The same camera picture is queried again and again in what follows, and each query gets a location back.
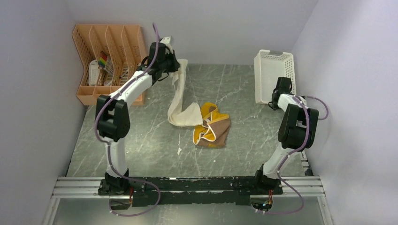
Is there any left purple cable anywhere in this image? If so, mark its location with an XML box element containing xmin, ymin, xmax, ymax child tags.
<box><xmin>93</xmin><ymin>22</ymin><xmax>161</xmax><ymax>218</ymax></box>

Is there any aluminium frame rail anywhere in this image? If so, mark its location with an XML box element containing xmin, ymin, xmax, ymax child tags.
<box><xmin>43</xmin><ymin>176</ymin><xmax>334</xmax><ymax>225</ymax></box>

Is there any white plastic basket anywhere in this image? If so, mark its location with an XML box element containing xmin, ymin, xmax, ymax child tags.
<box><xmin>254</xmin><ymin>50</ymin><xmax>297</xmax><ymax>104</ymax></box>

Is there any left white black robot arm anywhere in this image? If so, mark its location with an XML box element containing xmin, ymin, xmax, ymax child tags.
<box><xmin>94</xmin><ymin>37</ymin><xmax>180</xmax><ymax>195</ymax></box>

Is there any orange plastic file organizer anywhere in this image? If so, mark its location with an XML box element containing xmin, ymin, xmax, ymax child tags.
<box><xmin>72</xmin><ymin>24</ymin><xmax>148</xmax><ymax>105</ymax></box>

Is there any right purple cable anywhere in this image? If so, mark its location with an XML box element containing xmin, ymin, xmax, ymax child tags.
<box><xmin>255</xmin><ymin>95</ymin><xmax>329</xmax><ymax>216</ymax></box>

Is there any cream white towel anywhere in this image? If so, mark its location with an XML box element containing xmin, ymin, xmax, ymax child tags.
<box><xmin>167</xmin><ymin>59</ymin><xmax>203</xmax><ymax>127</ymax></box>

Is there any rainbow coloured item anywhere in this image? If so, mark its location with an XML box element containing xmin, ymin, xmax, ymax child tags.
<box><xmin>97</xmin><ymin>51</ymin><xmax>108</xmax><ymax>69</ymax></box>

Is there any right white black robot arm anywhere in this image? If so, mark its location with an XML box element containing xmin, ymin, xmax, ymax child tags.
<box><xmin>253</xmin><ymin>77</ymin><xmax>319</xmax><ymax>194</ymax></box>

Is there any white remote control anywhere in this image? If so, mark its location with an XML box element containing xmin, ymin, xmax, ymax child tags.
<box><xmin>88</xmin><ymin>60</ymin><xmax>100</xmax><ymax>86</ymax></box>

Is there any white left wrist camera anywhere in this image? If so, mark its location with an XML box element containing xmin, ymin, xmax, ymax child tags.
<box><xmin>160</xmin><ymin>36</ymin><xmax>173</xmax><ymax>48</ymax></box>

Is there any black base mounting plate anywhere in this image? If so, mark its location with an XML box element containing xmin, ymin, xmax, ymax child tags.
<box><xmin>98</xmin><ymin>175</ymin><xmax>283</xmax><ymax>207</ymax></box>

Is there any purple cable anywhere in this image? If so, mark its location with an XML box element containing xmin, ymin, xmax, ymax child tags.
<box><xmin>255</xmin><ymin>95</ymin><xmax>329</xmax><ymax>216</ymax></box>
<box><xmin>93</xmin><ymin>22</ymin><xmax>161</xmax><ymax>218</ymax></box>

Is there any yellow brown towel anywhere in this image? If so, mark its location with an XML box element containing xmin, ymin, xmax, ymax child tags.
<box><xmin>192</xmin><ymin>102</ymin><xmax>231</xmax><ymax>148</ymax></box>

